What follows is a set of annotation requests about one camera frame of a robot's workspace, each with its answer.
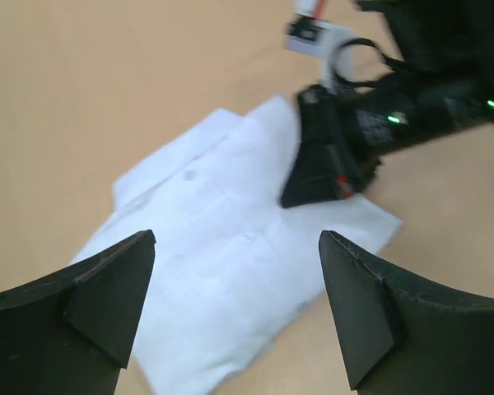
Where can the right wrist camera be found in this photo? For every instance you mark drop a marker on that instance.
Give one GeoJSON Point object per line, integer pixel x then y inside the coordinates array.
{"type": "Point", "coordinates": [313, 36]}

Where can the white long sleeve shirt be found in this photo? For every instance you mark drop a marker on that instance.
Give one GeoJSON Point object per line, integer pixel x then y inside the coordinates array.
{"type": "Point", "coordinates": [232, 267]}

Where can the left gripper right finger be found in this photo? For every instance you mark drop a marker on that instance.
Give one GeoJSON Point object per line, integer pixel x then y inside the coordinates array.
{"type": "Point", "coordinates": [400, 333]}

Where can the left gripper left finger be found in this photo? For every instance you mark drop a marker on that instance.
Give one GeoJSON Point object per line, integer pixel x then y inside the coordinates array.
{"type": "Point", "coordinates": [72, 331]}

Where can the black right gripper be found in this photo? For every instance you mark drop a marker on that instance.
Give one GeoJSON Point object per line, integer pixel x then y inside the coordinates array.
{"type": "Point", "coordinates": [443, 83]}

